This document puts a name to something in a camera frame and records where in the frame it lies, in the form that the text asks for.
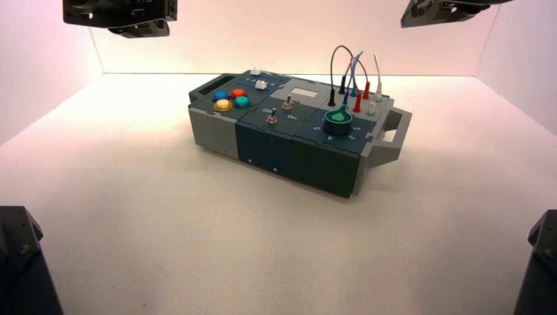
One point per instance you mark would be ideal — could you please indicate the small white rocker switch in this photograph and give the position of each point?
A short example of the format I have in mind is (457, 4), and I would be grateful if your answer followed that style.
(255, 71)
(260, 84)

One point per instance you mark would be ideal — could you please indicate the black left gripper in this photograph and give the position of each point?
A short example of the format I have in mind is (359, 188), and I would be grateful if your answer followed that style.
(117, 12)

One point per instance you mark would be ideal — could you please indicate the red round push button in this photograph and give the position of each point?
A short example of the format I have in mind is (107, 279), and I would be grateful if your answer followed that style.
(238, 93)

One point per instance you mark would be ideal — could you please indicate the metal toggle switch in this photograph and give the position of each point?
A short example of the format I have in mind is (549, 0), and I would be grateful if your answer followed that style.
(287, 103)
(272, 118)

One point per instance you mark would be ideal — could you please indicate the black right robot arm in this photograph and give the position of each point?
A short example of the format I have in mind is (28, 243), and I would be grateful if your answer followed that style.
(544, 269)

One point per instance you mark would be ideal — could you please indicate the yellow round push button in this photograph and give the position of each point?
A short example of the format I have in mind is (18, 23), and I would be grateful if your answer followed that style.
(223, 105)

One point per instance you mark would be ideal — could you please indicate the green rotary knob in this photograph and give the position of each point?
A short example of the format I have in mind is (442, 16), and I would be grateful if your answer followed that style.
(338, 123)

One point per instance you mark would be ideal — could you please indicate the white rectangular display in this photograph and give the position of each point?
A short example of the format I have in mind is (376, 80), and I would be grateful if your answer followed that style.
(304, 91)

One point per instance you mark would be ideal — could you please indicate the blue round push button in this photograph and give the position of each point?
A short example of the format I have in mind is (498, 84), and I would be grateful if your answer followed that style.
(220, 96)

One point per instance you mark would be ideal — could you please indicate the grey and teal task box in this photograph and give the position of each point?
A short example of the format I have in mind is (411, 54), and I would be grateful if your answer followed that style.
(265, 145)

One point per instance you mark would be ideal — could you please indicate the teal round push button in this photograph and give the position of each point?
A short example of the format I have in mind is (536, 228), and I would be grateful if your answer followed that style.
(242, 102)

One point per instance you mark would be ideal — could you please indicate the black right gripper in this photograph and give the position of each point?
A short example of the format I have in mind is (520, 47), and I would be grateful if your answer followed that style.
(461, 4)

